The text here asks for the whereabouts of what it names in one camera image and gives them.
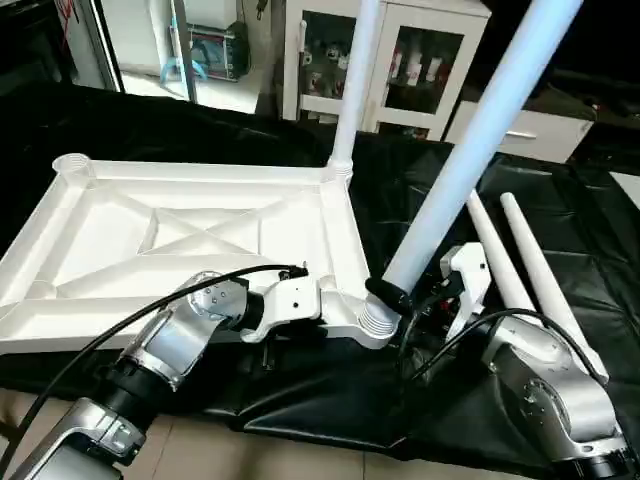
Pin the white plastic table leg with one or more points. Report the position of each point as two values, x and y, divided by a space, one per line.
495 250
480 140
540 260
355 80

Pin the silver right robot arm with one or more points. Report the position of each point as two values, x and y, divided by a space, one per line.
550 390

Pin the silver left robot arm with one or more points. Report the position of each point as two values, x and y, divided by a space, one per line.
170 345

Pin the black work mat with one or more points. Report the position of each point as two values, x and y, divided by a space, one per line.
330 390

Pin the white drawer unit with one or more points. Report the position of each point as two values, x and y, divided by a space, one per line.
545 135

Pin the white plastic table top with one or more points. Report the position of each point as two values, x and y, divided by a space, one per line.
200 220

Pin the white glass-door cabinet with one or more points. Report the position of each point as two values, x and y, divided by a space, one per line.
420 60

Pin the teal storage box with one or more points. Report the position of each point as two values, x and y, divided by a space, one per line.
220 50

